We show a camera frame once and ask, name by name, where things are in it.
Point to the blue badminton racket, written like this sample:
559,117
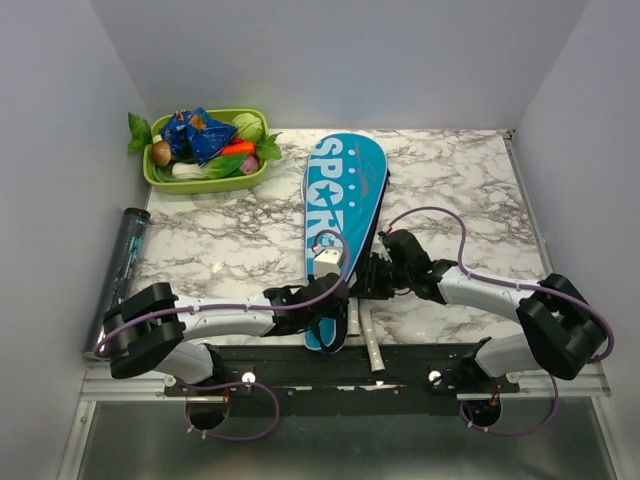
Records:
368,333
353,323

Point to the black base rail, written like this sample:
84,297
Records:
293,381

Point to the blue snack bag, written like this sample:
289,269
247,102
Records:
194,134

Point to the black shuttlecock tube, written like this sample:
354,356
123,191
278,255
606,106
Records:
120,272

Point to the orange carrot toy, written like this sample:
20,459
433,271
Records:
242,148

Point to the green leafy vegetable toy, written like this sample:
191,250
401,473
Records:
224,166

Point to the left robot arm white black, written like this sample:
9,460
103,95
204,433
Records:
154,330

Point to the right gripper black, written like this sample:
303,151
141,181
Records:
367,284

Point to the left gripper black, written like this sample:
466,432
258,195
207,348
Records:
336,312

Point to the green leaf left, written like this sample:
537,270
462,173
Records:
141,134

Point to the green cabbage toy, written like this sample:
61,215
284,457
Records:
248,126

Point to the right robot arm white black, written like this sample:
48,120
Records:
559,335

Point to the blue racket cover bag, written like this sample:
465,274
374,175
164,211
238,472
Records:
344,183

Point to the green leaf right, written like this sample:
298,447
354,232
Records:
267,148

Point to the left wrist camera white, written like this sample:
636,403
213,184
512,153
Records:
327,261

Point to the pink onion toy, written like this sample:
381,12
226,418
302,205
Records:
250,165

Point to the blue badminton racket front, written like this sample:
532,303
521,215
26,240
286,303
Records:
353,323

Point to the green leaf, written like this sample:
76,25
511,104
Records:
141,134
267,148

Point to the green plastic basket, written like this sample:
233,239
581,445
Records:
162,177

